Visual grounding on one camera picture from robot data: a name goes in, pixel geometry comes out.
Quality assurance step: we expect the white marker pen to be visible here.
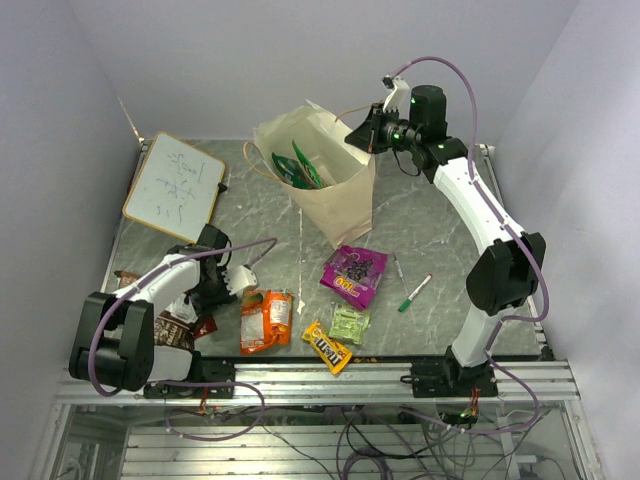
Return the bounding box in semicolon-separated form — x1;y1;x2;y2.
398;273;433;312

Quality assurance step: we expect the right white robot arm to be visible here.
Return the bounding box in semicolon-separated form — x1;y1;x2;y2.
345;76;546;396

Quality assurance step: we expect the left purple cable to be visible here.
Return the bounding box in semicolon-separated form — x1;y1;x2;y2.
87;236;279;443

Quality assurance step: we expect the orange snack bag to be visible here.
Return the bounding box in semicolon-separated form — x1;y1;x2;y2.
240;289;294;355

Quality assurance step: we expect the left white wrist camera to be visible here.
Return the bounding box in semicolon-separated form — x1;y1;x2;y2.
222;265;259;296

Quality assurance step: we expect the red snack packet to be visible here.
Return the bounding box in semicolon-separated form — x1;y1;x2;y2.
192;315;218;340

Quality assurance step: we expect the green Chuba cassava chips bag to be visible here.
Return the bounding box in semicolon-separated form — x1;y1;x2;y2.
292;141;329;190

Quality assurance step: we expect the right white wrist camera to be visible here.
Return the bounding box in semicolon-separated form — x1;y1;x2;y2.
382;75;410;113

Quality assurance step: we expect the dark green crisps bag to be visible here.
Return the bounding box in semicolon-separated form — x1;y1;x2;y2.
271;153;301;188

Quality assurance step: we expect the aluminium rail frame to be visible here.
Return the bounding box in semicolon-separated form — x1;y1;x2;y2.
35;140;604;479

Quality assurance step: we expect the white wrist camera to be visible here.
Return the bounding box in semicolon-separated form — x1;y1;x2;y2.
382;75;410;113
222;265;259;296

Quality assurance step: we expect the brown snack bag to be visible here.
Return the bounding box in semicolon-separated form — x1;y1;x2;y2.
112;269;201;351

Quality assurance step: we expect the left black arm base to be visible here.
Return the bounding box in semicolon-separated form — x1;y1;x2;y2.
143;357;236;400

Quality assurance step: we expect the grey ballpoint pen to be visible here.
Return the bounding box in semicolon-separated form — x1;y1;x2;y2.
392;252;409;296

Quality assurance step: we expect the yellow M&M's bag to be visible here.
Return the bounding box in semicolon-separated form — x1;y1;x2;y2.
301;320;353;375

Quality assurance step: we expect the light green snack packet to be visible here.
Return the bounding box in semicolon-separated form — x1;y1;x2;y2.
329;303;371;345

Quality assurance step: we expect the purple snack bag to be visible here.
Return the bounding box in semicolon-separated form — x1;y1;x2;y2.
320;245;388;310

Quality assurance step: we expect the yellow framed whiteboard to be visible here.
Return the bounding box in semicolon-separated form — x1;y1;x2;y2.
122;132;226;242

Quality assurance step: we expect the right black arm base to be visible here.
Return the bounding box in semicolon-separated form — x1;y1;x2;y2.
400;347;498;398

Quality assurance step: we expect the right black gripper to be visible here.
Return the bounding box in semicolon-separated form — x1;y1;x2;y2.
345;103;421;155

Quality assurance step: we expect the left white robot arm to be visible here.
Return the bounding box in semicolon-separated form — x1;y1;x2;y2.
68;225;237;397

